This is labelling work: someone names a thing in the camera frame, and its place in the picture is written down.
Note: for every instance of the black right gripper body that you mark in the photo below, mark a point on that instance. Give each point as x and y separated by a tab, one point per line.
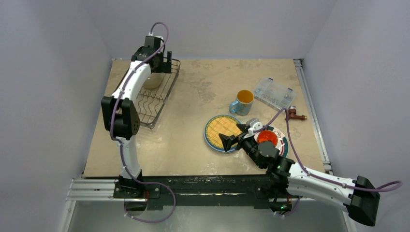
240	139

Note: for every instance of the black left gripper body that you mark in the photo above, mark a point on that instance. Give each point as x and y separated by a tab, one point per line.
160	57

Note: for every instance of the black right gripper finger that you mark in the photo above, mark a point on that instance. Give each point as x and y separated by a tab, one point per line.
246	129
231	142

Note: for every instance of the white ceramic bowl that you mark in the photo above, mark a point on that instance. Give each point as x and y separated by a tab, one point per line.
153	81

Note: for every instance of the blue butterfly mug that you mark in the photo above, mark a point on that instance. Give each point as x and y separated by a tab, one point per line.
242	105

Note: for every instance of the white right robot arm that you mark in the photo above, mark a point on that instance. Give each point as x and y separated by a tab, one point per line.
358	197

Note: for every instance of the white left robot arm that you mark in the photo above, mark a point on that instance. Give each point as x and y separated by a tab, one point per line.
119	112

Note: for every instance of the blue plate with bamboo pattern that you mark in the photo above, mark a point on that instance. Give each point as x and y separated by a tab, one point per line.
224	124

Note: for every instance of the red translucent cup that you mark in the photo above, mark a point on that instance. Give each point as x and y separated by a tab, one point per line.
266	136

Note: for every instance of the striped rim white plate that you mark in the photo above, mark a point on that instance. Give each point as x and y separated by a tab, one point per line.
283	145

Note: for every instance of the clear plastic screw box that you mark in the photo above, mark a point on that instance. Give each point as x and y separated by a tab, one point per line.
274	94

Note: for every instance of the brown pipe fitting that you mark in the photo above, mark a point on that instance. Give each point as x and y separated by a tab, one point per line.
292	114

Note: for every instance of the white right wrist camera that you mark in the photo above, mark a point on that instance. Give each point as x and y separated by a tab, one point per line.
254	126

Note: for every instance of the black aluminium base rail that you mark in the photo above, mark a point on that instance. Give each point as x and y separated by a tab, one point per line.
255	190

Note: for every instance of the black wire dish rack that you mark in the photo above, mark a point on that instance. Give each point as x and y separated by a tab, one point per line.
148	103

